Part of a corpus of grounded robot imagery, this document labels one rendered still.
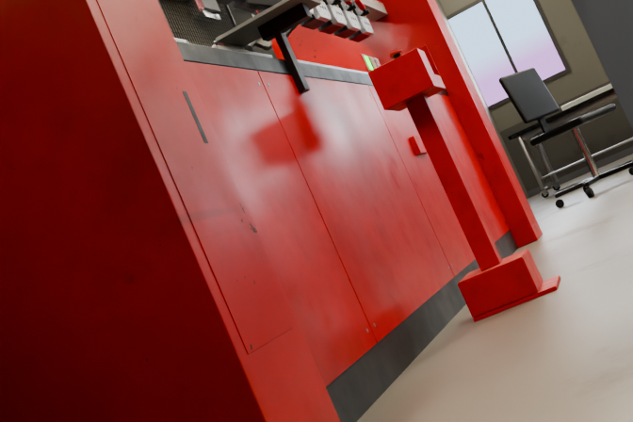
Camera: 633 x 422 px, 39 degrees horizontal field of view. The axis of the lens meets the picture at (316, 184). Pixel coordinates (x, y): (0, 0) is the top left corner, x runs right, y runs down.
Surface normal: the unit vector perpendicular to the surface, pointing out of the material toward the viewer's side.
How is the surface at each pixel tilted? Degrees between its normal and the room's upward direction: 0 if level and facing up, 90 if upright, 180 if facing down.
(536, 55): 90
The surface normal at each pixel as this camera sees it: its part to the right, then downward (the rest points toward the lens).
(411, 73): -0.31, 0.05
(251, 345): 0.85, -0.40
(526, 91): 0.50, -0.44
